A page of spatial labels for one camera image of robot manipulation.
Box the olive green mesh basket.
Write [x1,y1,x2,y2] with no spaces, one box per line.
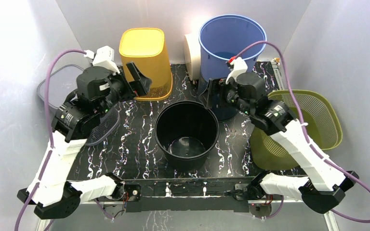
[250,90,344,171]

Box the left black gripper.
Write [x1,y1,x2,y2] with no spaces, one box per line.
[97,62,152,118]

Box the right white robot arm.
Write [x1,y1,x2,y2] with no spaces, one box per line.
[200,77,359,214]

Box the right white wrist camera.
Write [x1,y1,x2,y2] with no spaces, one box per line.
[225,56,248,84]

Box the orange mesh waste basket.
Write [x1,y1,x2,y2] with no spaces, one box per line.
[119,27,173,101]

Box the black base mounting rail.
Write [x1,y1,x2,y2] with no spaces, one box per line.
[127,177,265,213]

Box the dark navy bin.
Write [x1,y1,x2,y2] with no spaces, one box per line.
[197,78,238,122]

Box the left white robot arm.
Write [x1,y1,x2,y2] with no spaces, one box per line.
[17,62,152,219]

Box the grey mesh waste basket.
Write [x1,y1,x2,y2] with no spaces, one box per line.
[37,64,121,147]

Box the blue plastic bin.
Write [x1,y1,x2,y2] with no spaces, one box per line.
[198,14,267,81]

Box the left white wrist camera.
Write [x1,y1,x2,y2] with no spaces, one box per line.
[83,46,120,74]

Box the white curved plastic object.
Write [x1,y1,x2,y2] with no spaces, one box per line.
[184,33,200,81]

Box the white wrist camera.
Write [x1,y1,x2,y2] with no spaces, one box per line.
[225,56,248,84]
[83,46,120,74]

